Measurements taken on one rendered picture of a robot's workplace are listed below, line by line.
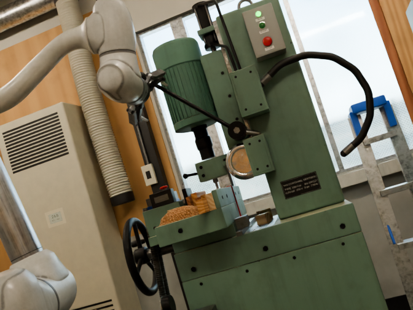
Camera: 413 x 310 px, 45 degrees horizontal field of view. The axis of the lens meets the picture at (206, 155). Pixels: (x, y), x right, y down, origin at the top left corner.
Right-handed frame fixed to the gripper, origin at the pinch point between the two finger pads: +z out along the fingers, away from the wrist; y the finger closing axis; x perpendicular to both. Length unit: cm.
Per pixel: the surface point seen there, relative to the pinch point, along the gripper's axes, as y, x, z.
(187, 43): 23.3, 2.0, 7.6
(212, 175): -12.5, -28.7, 10.7
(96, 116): -28, 74, 140
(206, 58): 22.0, -7.0, 7.2
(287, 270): -25, -66, -8
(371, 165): 23, -81, 76
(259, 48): 31.4, -23.3, -3.0
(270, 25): 39.6, -22.9, -3.0
